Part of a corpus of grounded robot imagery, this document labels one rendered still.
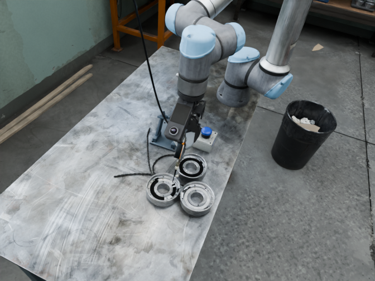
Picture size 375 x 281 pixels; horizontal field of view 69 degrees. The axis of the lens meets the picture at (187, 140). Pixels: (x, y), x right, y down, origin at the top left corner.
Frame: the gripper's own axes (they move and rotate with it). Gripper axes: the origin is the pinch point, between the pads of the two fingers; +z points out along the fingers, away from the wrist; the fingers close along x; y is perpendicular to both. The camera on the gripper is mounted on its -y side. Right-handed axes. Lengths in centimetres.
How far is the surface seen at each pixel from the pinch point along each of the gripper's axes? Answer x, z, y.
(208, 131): -4.9, 5.8, 15.9
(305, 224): -73, 93, 53
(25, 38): 153, 44, 90
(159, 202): 0.5, 9.9, -14.9
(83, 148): 34.2, 13.2, -3.9
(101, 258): 8.3, 13.1, -34.2
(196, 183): -7.3, 9.9, -4.1
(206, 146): -5.5, 10.5, 12.9
